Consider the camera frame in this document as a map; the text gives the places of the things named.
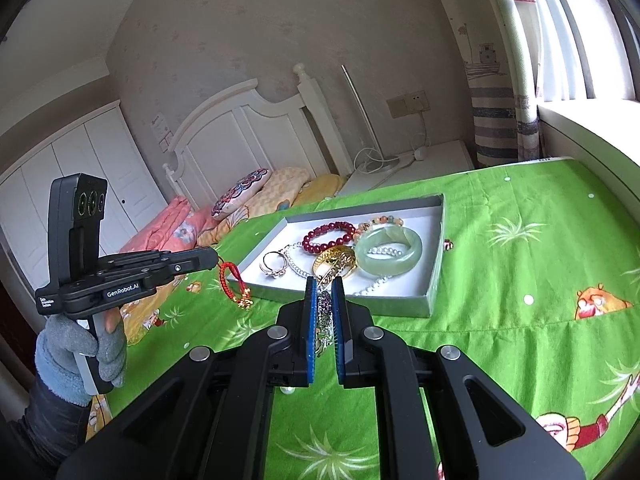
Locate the white wardrobe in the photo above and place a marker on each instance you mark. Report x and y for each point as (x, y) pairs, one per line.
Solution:
(100, 160)

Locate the white rod lamp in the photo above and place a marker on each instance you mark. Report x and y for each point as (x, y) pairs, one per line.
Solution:
(362, 110)

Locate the yellow printed bed sheet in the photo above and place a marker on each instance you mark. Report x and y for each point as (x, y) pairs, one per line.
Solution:
(320, 185)

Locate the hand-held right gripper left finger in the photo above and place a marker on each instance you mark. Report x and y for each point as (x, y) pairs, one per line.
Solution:
(310, 330)

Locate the beige wall socket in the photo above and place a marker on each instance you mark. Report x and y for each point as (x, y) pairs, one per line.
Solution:
(407, 103)

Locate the window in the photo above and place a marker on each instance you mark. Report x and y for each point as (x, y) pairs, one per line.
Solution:
(590, 125)

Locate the yellow patterned pillow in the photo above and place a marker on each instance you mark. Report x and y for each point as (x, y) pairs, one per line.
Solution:
(285, 182)

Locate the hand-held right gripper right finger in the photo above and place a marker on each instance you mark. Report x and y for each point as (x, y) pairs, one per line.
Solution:
(340, 330)

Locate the gold hair clip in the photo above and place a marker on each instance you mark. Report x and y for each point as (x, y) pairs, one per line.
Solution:
(332, 271)

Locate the silver jewelry box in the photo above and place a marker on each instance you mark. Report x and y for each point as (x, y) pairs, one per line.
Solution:
(390, 302)

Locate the printed beige curtain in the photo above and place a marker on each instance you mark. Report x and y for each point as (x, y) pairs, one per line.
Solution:
(495, 85)

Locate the pale green jade bangle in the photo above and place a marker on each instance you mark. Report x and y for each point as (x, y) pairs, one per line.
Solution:
(365, 260)

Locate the person's left forearm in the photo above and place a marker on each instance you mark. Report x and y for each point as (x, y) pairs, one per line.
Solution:
(50, 435)

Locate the white nightstand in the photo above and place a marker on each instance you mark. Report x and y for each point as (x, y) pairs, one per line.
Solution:
(440, 160)

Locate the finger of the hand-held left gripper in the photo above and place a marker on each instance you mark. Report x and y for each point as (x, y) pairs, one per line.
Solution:
(135, 256)
(190, 262)

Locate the person's left hand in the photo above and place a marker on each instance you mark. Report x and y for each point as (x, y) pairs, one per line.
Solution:
(65, 355)

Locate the white wooden headboard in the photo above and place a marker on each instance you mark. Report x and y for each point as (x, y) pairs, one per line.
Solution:
(250, 130)

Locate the gold bangle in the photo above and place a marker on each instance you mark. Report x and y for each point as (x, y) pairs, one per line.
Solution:
(325, 256)

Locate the round patterned cushion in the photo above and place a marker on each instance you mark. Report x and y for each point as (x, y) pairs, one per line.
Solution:
(240, 192)

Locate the white charger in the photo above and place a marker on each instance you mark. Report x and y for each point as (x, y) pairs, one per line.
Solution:
(420, 154)

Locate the green printed blanket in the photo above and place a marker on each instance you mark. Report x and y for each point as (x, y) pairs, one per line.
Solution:
(500, 285)

